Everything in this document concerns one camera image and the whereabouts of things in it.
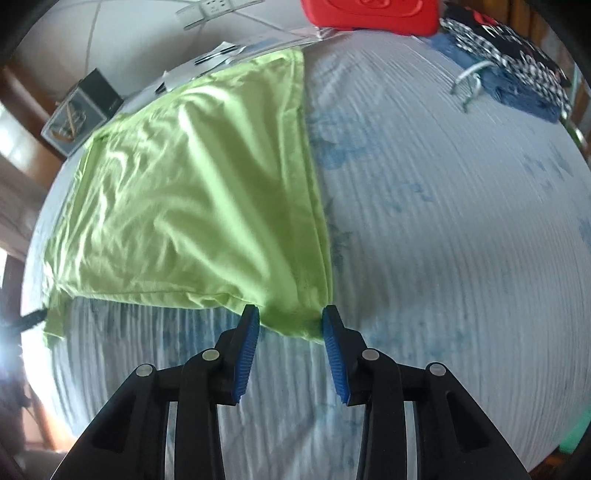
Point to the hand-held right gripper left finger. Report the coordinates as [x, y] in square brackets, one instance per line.
[246, 350]

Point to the white clothes hanger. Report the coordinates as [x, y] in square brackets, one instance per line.
[471, 83]

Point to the white blue-patterned bed sheet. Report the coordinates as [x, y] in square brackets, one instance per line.
[415, 221]

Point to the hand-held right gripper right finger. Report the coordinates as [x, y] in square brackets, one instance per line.
[335, 355]

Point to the white papers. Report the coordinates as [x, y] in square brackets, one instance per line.
[217, 55]

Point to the red plastic case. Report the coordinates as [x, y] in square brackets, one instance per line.
[369, 14]

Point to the lime green shirt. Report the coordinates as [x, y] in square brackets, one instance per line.
[194, 203]

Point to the dark box with picture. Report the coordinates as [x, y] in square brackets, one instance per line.
[81, 110]

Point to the blue denim garment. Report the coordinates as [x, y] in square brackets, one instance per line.
[503, 87]

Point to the white power strip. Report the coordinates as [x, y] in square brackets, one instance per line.
[210, 10]

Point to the black white patterned garment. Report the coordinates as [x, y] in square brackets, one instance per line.
[508, 50]

